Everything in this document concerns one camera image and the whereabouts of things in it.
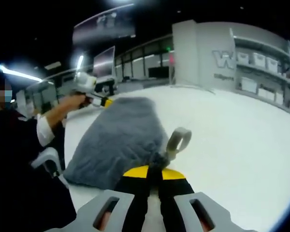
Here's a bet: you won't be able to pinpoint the grey towel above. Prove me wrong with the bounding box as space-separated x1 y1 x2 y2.
62 96 193 189

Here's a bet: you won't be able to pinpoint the person's left hand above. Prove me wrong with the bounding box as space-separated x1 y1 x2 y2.
62 94 88 115

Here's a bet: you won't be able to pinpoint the white desk black legs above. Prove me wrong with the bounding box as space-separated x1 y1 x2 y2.
94 77 119 96

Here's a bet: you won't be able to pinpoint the small ceiling light strip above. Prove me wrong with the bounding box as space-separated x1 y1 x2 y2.
76 55 85 71

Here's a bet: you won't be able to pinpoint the tall standing display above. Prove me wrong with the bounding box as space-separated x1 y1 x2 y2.
93 45 116 77

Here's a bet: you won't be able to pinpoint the large hanging screen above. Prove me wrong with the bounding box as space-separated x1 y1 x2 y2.
72 3 137 46

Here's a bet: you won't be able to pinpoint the black desktop monitor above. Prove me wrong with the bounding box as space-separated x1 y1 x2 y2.
148 67 171 78

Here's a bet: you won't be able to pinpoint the white office chair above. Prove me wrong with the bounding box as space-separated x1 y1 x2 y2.
30 147 65 180

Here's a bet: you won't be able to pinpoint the person's dark clothed torso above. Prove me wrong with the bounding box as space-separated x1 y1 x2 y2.
0 108 77 232

